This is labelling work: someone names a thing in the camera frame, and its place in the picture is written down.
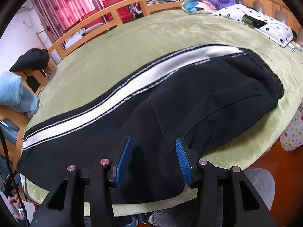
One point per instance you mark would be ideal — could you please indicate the grey slipper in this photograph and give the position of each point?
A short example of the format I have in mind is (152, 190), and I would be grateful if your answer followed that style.
(262, 184)

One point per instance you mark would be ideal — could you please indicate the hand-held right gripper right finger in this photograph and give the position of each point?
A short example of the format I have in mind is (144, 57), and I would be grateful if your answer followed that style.
(183, 163)

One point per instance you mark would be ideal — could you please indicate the blue shoe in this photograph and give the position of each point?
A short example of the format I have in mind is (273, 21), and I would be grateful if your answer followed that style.
(131, 221)

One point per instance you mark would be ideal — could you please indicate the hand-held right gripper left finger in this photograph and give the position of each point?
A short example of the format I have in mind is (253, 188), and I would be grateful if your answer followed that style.
(123, 160)

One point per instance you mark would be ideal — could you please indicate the light blue fleece cloth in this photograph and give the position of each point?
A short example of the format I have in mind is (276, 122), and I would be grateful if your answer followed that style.
(14, 92)

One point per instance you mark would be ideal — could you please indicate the white flower-print pillow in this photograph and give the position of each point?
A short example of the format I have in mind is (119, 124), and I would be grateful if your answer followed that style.
(272, 27)

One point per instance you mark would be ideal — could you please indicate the small white object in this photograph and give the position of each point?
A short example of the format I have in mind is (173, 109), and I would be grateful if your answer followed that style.
(293, 46)

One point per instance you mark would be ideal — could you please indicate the red chair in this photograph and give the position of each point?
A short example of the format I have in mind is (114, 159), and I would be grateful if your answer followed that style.
(92, 19)
(116, 7)

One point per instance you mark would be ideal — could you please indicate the wooden bed frame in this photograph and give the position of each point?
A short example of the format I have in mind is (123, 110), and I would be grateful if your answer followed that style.
(146, 8)

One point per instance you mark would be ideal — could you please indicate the person's leg in jeans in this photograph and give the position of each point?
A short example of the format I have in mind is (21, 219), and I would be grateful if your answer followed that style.
(170, 218)

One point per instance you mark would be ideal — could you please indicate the green fleece blanket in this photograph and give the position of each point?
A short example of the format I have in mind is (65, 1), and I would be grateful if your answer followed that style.
(106, 47)

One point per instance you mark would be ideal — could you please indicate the star patterned sheet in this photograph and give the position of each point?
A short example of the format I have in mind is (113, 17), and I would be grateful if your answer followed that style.
(293, 132)

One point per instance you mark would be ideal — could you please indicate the wooden coat rack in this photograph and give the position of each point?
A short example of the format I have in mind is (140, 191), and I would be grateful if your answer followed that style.
(43, 37)

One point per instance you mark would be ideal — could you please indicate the black cloth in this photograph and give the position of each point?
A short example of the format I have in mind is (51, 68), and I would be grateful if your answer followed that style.
(30, 58)

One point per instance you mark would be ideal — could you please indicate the pink patterned curtain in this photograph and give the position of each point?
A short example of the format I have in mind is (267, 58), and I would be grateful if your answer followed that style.
(61, 2)

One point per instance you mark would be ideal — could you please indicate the person's left hand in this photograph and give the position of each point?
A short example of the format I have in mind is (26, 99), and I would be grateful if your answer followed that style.
(13, 201)

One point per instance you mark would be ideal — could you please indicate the colourful geometric pillow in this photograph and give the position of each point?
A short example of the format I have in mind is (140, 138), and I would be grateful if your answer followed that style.
(196, 6)

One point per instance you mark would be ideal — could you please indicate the black pants with white stripe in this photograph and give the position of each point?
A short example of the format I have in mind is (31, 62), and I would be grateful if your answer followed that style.
(165, 87)

